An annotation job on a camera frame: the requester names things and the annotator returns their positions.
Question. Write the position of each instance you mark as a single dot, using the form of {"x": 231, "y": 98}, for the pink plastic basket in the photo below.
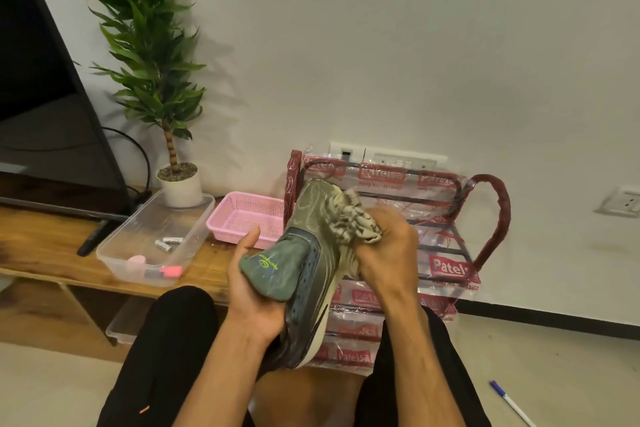
{"x": 240, "y": 221}

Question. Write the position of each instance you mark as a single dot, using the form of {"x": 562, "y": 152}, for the blue white pen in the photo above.
{"x": 511, "y": 402}

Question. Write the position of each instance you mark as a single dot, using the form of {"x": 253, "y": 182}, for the black shorts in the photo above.
{"x": 165, "y": 356}

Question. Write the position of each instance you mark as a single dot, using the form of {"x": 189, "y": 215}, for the green potted plant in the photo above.
{"x": 145, "y": 41}

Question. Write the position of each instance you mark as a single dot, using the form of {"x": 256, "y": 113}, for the white wall socket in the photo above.
{"x": 621, "y": 200}

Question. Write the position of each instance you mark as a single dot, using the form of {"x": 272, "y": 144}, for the striped grey cloth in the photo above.
{"x": 350, "y": 215}

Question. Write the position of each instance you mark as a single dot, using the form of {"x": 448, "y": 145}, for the person's right forearm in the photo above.
{"x": 424, "y": 366}

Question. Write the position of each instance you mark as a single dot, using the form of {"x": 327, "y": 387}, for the person's left hand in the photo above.
{"x": 251, "y": 299}

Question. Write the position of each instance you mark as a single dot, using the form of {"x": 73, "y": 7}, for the white plant pot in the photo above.
{"x": 180, "y": 189}

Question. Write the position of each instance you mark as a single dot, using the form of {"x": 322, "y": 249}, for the person's left forearm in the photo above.
{"x": 216, "y": 377}

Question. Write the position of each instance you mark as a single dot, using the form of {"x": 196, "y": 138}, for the plastic-wrapped metal shoe rack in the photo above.
{"x": 440, "y": 251}

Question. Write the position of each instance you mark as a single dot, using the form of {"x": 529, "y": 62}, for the clear plastic container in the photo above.
{"x": 150, "y": 241}

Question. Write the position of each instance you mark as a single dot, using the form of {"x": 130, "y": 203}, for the silver battery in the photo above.
{"x": 163, "y": 245}
{"x": 172, "y": 240}

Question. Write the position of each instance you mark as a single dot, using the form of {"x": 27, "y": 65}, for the pink highlighter marker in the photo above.
{"x": 165, "y": 272}

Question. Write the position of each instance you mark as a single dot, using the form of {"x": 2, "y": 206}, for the wooden tv table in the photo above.
{"x": 60, "y": 251}

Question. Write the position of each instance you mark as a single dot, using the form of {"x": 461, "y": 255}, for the black television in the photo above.
{"x": 50, "y": 106}

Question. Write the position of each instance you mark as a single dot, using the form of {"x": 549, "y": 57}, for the white wall switch panel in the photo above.
{"x": 387, "y": 155}

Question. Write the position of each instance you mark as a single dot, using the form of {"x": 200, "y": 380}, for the person's right fingers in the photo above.
{"x": 376, "y": 234}

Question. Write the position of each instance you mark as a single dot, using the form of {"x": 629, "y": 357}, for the person's right hand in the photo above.
{"x": 390, "y": 251}

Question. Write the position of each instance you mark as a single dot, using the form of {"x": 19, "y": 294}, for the clear plastic lid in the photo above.
{"x": 122, "y": 324}

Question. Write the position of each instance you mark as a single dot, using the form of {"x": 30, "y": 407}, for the green grey sneaker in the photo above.
{"x": 298, "y": 266}

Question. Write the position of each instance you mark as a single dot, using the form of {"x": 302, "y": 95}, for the person's left thumb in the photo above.
{"x": 249, "y": 243}

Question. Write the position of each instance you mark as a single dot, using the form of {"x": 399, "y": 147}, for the pink eraser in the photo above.
{"x": 136, "y": 262}

